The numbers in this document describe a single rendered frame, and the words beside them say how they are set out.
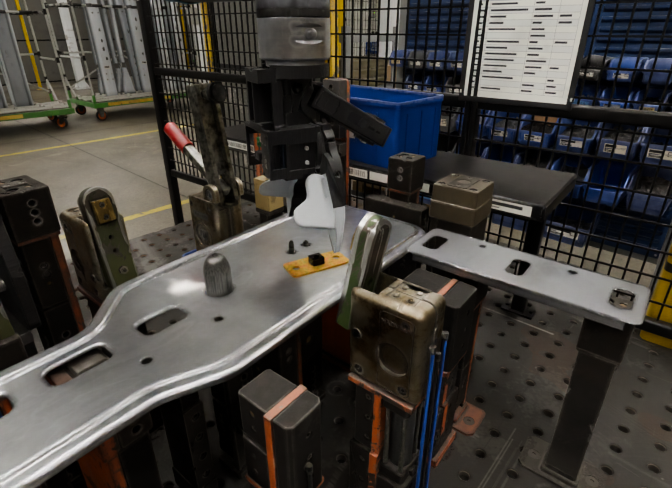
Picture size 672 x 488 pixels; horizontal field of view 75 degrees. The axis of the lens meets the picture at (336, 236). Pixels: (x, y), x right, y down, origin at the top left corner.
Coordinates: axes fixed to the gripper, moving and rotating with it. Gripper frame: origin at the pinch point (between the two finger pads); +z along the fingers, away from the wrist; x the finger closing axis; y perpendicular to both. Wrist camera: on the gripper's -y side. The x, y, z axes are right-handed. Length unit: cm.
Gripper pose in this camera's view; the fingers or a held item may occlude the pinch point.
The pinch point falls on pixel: (316, 229)
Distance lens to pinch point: 56.4
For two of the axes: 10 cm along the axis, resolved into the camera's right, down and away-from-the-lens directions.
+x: 5.0, 3.7, -7.8
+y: -8.7, 2.1, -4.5
